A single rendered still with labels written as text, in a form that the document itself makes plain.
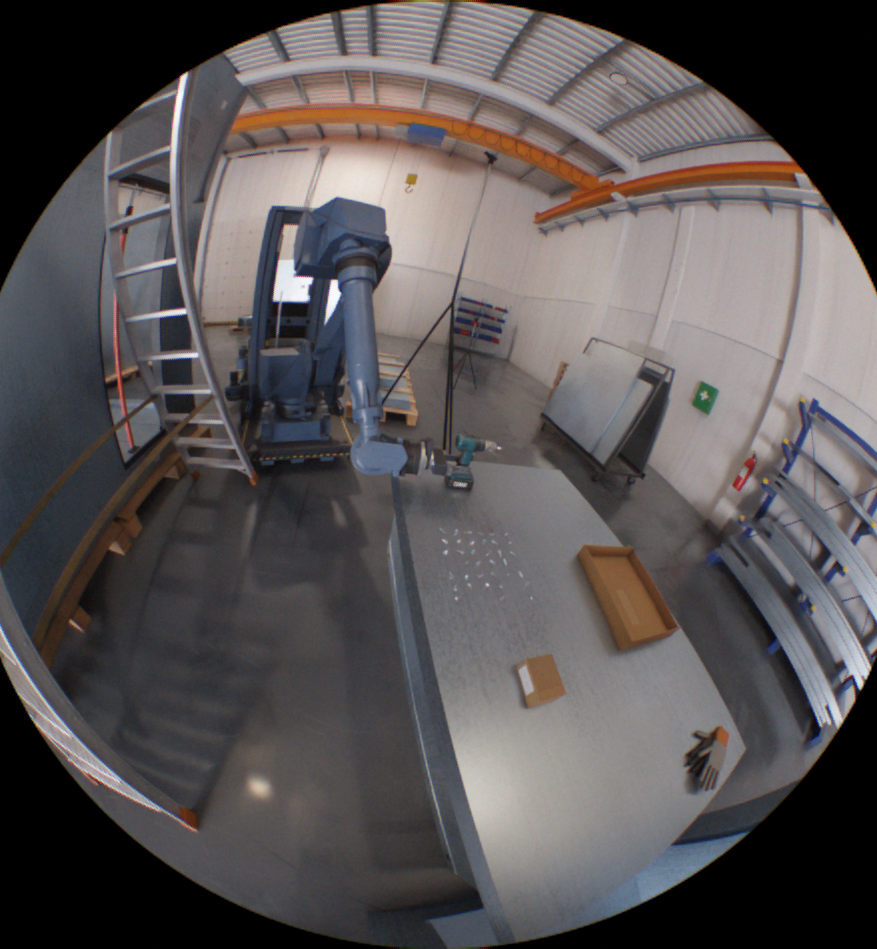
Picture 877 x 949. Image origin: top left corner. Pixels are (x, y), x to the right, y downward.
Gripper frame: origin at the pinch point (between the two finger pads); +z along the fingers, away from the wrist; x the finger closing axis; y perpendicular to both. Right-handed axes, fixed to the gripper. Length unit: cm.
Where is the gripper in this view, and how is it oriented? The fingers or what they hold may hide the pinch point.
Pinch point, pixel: (462, 464)
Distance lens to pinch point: 118.7
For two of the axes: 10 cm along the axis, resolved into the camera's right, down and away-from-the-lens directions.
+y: -2.2, 8.2, 5.2
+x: 1.4, 5.6, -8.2
